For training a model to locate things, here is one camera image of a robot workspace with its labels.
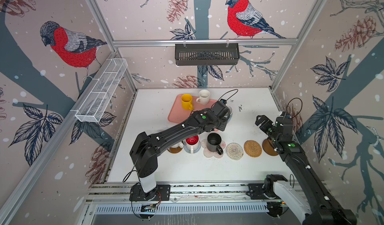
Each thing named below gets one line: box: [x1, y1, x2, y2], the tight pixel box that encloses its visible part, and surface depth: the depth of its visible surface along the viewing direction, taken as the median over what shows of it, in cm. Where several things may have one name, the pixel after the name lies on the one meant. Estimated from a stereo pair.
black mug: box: [206, 132, 224, 156], surface depth 85 cm
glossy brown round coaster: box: [167, 146, 183, 154], surface depth 89 cm
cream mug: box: [196, 89, 211, 105], surface depth 106 cm
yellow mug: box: [181, 93, 194, 111], surface depth 103 cm
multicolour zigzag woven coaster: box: [225, 142, 244, 161], surface depth 89 cm
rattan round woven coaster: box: [243, 140, 263, 158], surface depth 90 cm
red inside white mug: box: [184, 134, 200, 154], surface depth 85 cm
